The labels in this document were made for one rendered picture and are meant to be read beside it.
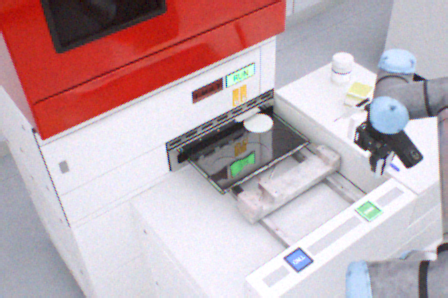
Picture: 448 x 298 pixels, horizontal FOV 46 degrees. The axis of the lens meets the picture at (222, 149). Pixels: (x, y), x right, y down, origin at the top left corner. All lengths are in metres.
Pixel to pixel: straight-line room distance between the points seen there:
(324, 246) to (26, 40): 0.88
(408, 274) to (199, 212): 0.89
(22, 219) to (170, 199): 1.37
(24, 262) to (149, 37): 1.65
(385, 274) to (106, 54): 0.82
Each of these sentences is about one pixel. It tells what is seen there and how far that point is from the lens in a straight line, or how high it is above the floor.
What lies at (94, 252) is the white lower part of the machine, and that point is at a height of 0.67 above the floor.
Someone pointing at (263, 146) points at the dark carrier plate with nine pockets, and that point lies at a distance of 1.75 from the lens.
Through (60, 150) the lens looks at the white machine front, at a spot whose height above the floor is 1.13.
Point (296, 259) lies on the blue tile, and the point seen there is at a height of 0.96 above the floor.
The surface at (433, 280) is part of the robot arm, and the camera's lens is 0.91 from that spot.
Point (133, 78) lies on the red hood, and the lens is 1.41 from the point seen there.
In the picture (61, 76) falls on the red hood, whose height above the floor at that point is 1.38.
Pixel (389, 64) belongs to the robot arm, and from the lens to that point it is 1.17.
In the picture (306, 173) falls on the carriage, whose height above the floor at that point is 0.88.
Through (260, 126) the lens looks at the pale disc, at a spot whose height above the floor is 0.90.
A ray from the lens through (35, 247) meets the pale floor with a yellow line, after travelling 2.80.
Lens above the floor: 2.10
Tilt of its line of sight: 43 degrees down
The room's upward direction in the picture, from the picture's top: 3 degrees counter-clockwise
